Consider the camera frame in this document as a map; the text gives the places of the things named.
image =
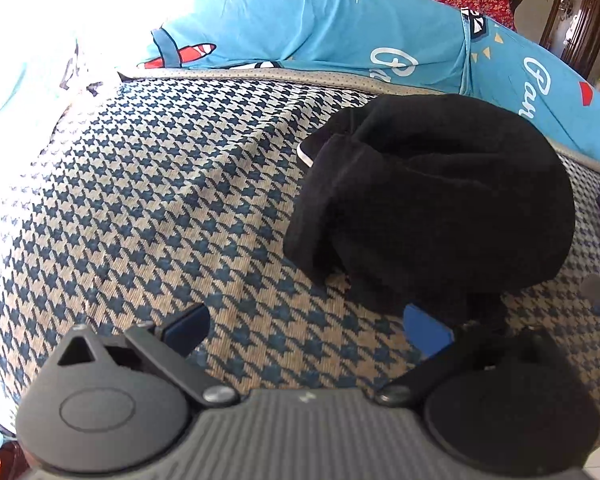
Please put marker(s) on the houndstooth bed mat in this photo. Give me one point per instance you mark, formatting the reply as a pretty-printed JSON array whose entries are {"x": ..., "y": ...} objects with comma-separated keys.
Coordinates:
[{"x": 155, "y": 200}]

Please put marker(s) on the wooden door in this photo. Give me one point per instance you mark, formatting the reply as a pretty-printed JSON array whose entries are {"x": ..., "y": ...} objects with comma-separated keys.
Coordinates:
[{"x": 572, "y": 15}]

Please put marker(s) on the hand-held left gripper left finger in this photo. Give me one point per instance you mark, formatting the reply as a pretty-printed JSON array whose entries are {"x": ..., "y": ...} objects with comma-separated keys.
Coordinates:
[{"x": 190, "y": 327}]

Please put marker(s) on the black garment with white stripes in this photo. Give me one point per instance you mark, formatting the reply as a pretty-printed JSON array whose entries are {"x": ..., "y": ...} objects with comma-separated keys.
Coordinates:
[{"x": 430, "y": 200}]

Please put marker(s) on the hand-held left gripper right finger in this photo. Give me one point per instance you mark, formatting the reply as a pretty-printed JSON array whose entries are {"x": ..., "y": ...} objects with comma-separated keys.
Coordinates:
[{"x": 425, "y": 332}]

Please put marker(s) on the blue printed quilt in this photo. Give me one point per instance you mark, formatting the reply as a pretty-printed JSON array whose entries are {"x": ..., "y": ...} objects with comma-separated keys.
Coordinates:
[{"x": 300, "y": 25}]

